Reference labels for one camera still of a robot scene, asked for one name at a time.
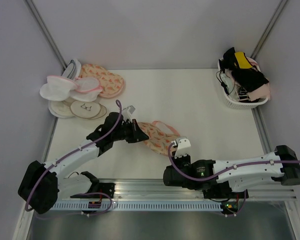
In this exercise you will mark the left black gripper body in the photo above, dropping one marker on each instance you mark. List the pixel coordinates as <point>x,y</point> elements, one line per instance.
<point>124,132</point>

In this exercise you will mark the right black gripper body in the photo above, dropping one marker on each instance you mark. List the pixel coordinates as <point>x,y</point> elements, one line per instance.
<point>182,162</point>

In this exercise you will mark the peach floral mesh laundry bag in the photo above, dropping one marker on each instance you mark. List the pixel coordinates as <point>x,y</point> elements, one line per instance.
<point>160,136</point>

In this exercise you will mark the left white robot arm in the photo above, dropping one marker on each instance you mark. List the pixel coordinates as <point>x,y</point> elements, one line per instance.
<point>44,184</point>

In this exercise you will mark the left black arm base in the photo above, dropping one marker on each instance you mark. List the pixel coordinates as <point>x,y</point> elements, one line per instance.
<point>107,188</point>

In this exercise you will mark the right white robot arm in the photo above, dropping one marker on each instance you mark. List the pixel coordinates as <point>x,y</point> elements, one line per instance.
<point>233,176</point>

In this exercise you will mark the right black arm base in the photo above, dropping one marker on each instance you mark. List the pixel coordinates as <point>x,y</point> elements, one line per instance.
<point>217,191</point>

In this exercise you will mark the beige bag with bra print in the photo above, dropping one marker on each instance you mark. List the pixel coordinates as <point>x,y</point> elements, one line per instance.
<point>87,110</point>

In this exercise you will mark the cream round mesh bag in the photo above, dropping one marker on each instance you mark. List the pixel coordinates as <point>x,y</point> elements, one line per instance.
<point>60,110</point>

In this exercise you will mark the white pink-trimmed mesh bag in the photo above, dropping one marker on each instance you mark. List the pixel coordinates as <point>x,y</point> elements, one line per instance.
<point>57,88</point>

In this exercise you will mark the white blue-trimmed mesh bag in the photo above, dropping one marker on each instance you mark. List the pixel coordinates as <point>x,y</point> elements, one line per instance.
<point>72,70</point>

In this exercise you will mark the white plastic laundry basket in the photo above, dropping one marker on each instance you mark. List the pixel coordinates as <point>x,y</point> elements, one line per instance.
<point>232,94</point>

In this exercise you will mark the black bra in basket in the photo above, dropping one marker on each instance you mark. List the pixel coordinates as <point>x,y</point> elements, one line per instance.
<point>249,79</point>

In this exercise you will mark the pink bra in basket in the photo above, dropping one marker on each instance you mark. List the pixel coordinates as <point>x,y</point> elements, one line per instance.
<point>263,92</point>

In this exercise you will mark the yellow garment in basket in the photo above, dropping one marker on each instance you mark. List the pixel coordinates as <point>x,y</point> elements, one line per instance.
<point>241,60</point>

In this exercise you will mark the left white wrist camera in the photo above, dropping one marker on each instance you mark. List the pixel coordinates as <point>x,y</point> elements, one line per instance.
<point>127,113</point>

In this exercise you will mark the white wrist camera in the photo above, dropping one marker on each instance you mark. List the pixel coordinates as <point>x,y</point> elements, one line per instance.
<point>182,147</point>
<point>127,113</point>

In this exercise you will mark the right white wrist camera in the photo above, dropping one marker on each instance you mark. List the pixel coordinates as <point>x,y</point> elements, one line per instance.
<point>182,147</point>

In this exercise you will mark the aluminium mounting rail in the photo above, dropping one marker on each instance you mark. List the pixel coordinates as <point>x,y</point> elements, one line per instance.
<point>155,190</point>

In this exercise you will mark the white slotted cable duct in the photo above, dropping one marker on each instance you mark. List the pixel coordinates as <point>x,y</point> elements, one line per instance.
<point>85,205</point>

